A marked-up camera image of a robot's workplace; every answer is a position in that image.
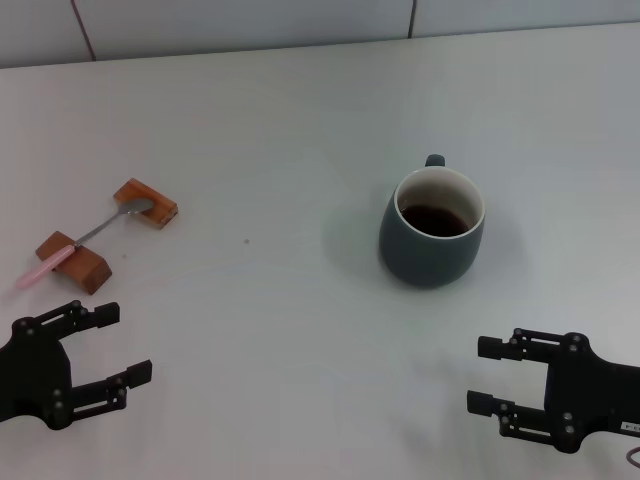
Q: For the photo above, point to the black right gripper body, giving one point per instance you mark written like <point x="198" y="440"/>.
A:
<point x="590" y="395"/>

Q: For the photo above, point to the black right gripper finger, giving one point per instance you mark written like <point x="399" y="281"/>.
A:
<point x="492" y="347"/>
<point x="482" y="402"/>

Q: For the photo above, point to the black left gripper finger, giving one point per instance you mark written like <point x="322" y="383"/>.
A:
<point x="132" y="375"/>
<point x="102" y="315"/>

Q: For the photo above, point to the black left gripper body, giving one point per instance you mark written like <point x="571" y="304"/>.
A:
<point x="35" y="370"/>

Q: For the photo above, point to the grey ceramic cup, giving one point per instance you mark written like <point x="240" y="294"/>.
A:
<point x="425" y="260"/>

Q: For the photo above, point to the brown arched wooden block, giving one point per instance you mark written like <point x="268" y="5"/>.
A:
<point x="85" y="270"/>

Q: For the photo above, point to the flat orange wooden rest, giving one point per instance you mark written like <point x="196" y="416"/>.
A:
<point x="162" y="205"/>

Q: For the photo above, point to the dark coffee liquid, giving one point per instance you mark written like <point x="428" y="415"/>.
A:
<point x="435" y="220"/>

